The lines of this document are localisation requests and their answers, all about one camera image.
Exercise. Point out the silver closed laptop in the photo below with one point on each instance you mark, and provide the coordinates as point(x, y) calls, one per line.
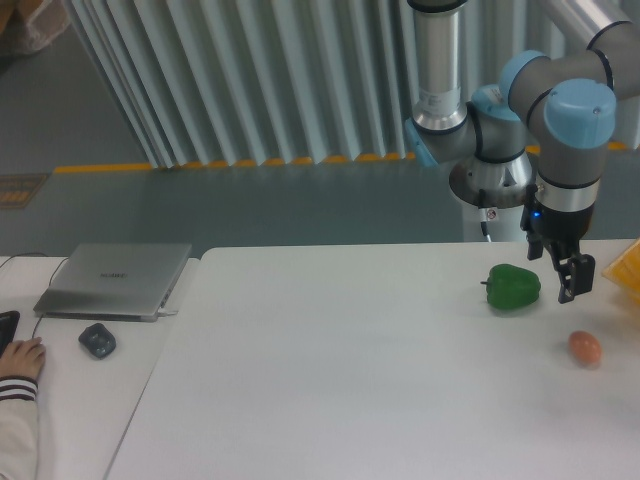
point(115, 281)

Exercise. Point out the brown egg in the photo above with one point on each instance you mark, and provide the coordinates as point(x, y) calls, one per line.
point(585, 347)

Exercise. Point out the green bell pepper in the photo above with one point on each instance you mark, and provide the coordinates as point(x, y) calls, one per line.
point(509, 287)

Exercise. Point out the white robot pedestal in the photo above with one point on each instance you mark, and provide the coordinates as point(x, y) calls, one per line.
point(500, 220)

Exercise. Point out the black keyboard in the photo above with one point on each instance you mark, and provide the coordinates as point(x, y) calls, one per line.
point(8, 325)

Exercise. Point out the yellow plastic tray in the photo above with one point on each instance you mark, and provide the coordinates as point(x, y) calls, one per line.
point(624, 271)

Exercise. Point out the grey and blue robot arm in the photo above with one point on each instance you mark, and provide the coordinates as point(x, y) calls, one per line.
point(537, 140)

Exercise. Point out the dark grey small device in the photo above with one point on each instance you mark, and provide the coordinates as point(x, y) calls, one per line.
point(98, 341)

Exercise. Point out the person's hand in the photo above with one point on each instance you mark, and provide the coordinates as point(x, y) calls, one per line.
point(23, 359)

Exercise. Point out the white striped sleeve forearm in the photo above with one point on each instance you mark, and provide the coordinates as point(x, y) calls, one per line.
point(19, 428)

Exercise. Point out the white corrugated folding partition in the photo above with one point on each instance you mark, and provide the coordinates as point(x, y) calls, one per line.
point(302, 81)

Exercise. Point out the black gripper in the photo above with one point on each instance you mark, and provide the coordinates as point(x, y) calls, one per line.
point(545, 226)

